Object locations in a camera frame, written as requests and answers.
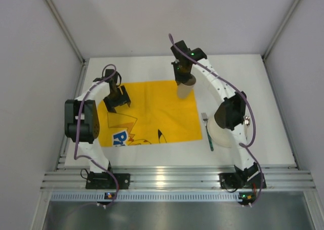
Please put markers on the cream round plate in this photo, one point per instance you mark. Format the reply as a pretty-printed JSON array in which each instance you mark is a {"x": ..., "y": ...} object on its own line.
[{"x": 219, "y": 136}]

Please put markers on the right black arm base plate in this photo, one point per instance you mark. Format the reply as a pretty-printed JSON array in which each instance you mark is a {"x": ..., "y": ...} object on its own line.
[{"x": 231, "y": 181}]

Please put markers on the aluminium front rail frame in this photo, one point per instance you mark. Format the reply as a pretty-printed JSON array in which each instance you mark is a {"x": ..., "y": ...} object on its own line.
[{"x": 181, "y": 178}]

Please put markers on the beige paper cup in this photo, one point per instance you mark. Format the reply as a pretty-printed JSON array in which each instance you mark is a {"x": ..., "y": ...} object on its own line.
[{"x": 185, "y": 88}]

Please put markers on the right aluminium corner post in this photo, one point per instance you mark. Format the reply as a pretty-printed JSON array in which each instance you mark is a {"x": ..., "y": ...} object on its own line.
[{"x": 282, "y": 25}]

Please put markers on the perforated metal cable strip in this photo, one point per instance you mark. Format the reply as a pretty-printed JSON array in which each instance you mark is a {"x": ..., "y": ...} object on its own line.
[{"x": 151, "y": 197}]

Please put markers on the aluminium corner post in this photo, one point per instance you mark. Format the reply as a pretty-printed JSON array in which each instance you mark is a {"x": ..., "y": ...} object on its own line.
[
  {"x": 282, "y": 25},
  {"x": 64, "y": 29}
]

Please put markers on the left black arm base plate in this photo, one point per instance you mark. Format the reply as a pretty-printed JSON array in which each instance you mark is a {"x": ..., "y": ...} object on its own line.
[{"x": 103, "y": 181}]

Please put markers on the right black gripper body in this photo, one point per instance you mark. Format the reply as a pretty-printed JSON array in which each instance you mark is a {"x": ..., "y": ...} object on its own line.
[{"x": 184, "y": 76}]

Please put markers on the yellow printed cloth placemat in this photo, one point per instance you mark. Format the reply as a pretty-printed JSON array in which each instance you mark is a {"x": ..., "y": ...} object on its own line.
[{"x": 156, "y": 115}]

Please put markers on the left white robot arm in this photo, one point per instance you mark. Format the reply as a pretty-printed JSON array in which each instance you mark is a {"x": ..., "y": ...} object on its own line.
[{"x": 81, "y": 121}]

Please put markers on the left aluminium corner post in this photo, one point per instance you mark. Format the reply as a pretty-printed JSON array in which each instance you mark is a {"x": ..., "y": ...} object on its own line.
[{"x": 64, "y": 29}]

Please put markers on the fork with green handle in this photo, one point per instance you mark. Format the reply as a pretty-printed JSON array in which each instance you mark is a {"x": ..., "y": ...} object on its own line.
[{"x": 205, "y": 120}]

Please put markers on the spoon with green handle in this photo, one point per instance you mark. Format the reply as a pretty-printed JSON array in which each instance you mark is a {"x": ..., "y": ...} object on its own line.
[{"x": 247, "y": 121}]

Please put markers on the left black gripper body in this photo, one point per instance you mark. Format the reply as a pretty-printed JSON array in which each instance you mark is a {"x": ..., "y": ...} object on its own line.
[{"x": 117, "y": 98}]

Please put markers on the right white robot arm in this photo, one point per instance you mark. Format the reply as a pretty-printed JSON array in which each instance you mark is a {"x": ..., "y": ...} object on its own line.
[{"x": 226, "y": 126}]

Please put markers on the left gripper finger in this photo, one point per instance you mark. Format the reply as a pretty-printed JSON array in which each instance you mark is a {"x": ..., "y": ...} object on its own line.
[
  {"x": 110, "y": 106},
  {"x": 125, "y": 97}
]

